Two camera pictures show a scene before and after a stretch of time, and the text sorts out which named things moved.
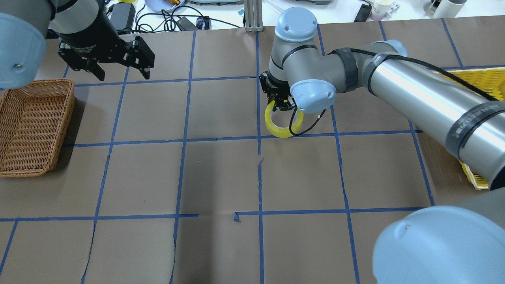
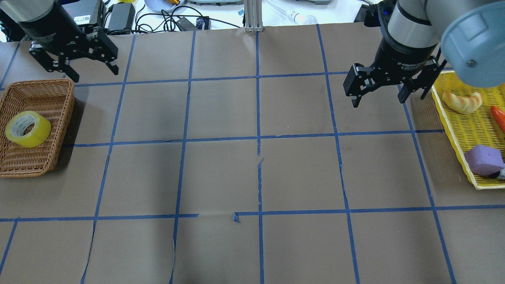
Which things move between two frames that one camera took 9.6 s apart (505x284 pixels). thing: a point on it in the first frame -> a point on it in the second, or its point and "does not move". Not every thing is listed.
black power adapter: [122, 17] does not move
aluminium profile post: [253, 19] does not move
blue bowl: [158, 5] does not move
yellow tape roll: [279, 131] -> [28, 129]
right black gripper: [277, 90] -> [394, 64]
